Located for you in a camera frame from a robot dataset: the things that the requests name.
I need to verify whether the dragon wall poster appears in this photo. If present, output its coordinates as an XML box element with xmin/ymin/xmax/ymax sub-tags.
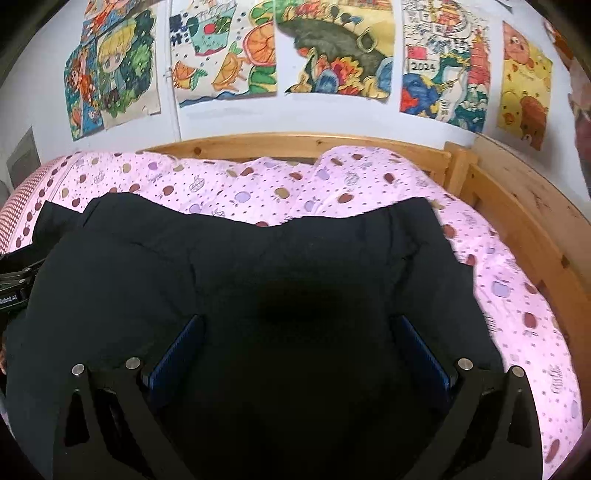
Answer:
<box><xmin>400</xmin><ymin>0</ymin><xmax>491</xmax><ymax>136</ymax></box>

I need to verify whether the dark green shape wall poster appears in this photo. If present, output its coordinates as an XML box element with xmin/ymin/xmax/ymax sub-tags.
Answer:
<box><xmin>275</xmin><ymin>0</ymin><xmax>394</xmax><ymax>100</ymax></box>

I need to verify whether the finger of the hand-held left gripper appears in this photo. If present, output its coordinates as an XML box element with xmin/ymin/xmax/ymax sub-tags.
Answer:
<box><xmin>0</xmin><ymin>247</ymin><xmax>45</xmax><ymax>291</ymax></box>

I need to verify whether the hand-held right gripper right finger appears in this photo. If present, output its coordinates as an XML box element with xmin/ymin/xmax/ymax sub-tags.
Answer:
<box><xmin>390</xmin><ymin>315</ymin><xmax>544</xmax><ymax>480</ymax></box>

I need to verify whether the fish and orange wall poster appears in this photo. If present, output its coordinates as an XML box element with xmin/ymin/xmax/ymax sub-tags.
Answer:
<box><xmin>169</xmin><ymin>0</ymin><xmax>279</xmax><ymax>109</ymax></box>

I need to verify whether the yellow bear wall poster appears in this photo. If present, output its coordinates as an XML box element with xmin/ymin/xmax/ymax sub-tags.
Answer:
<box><xmin>497</xmin><ymin>21</ymin><xmax>554</xmax><ymax>152</ymax></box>

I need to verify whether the grey wall panel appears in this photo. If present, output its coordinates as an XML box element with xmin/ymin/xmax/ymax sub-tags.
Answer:
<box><xmin>6</xmin><ymin>126</ymin><xmax>38</xmax><ymax>186</ymax></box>

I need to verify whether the cartoon figure wall poster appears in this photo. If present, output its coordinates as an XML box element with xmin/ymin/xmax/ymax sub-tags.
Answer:
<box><xmin>64</xmin><ymin>0</ymin><xmax>163</xmax><ymax>141</ymax></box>

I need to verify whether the pink apple print bed sheet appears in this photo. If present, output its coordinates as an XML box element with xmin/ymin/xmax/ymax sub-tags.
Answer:
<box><xmin>0</xmin><ymin>145</ymin><xmax>585</xmax><ymax>480</ymax></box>

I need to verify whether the black jacket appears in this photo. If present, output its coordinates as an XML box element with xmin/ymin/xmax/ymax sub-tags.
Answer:
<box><xmin>0</xmin><ymin>193</ymin><xmax>505</xmax><ymax>480</ymax></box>

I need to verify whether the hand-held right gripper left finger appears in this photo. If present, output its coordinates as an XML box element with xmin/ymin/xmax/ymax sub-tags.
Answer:
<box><xmin>52</xmin><ymin>315</ymin><xmax>206</xmax><ymax>480</ymax></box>

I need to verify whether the wooden bed frame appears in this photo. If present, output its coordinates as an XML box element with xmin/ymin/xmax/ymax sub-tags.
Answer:
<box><xmin>142</xmin><ymin>133</ymin><xmax>591</xmax><ymax>418</ymax></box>

